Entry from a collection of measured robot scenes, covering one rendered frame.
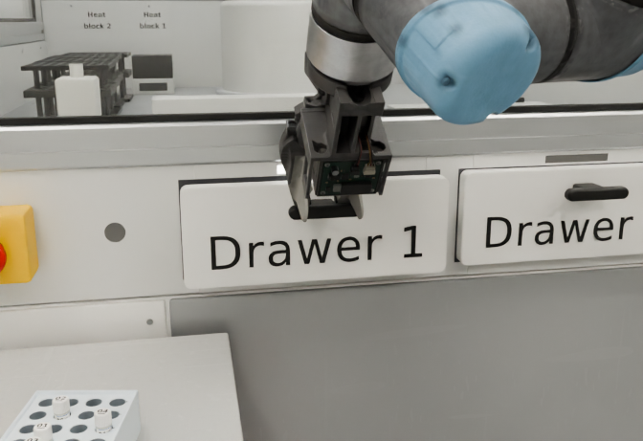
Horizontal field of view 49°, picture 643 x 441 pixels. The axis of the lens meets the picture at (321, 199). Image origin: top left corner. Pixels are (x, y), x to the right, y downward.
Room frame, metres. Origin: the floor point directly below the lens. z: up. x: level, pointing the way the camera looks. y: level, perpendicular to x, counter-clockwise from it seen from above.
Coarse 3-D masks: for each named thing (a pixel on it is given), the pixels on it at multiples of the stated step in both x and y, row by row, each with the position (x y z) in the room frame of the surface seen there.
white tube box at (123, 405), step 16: (32, 400) 0.51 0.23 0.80; (48, 400) 0.52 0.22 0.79; (80, 400) 0.52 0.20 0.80; (96, 400) 0.52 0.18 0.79; (112, 400) 0.52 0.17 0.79; (128, 400) 0.52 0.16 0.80; (32, 416) 0.50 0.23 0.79; (48, 416) 0.49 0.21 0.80; (80, 416) 0.50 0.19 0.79; (112, 416) 0.50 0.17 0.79; (128, 416) 0.50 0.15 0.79; (16, 432) 0.47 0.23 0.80; (32, 432) 0.47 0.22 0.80; (64, 432) 0.47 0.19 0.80; (80, 432) 0.47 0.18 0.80; (96, 432) 0.47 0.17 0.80; (112, 432) 0.47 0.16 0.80; (128, 432) 0.49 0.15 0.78
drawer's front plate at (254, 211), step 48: (192, 192) 0.70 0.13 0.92; (240, 192) 0.71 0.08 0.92; (288, 192) 0.72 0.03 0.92; (384, 192) 0.74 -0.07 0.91; (432, 192) 0.75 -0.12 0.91; (192, 240) 0.70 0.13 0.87; (240, 240) 0.71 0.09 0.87; (288, 240) 0.72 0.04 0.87; (336, 240) 0.73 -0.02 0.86; (384, 240) 0.74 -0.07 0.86; (432, 240) 0.75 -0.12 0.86; (192, 288) 0.70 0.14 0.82
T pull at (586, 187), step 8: (576, 184) 0.80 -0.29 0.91; (584, 184) 0.80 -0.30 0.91; (592, 184) 0.80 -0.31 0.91; (568, 192) 0.76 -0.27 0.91; (576, 192) 0.76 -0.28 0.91; (584, 192) 0.77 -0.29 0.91; (592, 192) 0.77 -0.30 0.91; (600, 192) 0.77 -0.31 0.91; (608, 192) 0.77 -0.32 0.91; (616, 192) 0.77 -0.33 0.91; (624, 192) 0.77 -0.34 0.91; (576, 200) 0.76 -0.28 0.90; (584, 200) 0.77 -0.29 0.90; (592, 200) 0.77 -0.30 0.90
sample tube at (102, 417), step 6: (102, 408) 0.48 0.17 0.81; (108, 408) 0.48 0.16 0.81; (96, 414) 0.47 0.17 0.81; (102, 414) 0.47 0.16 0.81; (108, 414) 0.47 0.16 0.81; (96, 420) 0.47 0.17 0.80; (102, 420) 0.47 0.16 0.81; (108, 420) 0.47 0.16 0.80; (96, 426) 0.47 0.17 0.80; (102, 426) 0.47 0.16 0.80; (108, 426) 0.47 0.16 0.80; (102, 432) 0.47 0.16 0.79
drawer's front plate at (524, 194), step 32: (480, 192) 0.78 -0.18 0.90; (512, 192) 0.79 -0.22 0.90; (544, 192) 0.80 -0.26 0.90; (640, 192) 0.82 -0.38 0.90; (480, 224) 0.78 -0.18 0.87; (512, 224) 0.79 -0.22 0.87; (608, 224) 0.81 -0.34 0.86; (640, 224) 0.82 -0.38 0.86; (480, 256) 0.78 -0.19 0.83; (512, 256) 0.79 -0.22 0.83; (544, 256) 0.80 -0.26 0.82; (576, 256) 0.80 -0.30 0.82
